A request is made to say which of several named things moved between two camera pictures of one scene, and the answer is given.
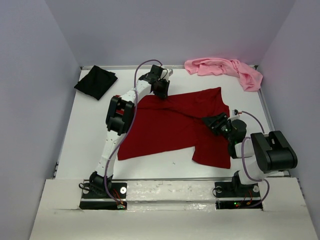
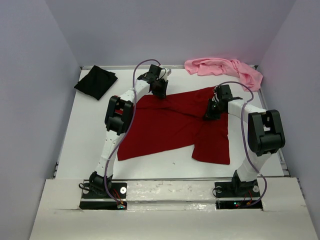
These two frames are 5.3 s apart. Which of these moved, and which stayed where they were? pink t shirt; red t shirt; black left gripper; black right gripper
Moved: black right gripper
Stayed: red t shirt; pink t shirt; black left gripper
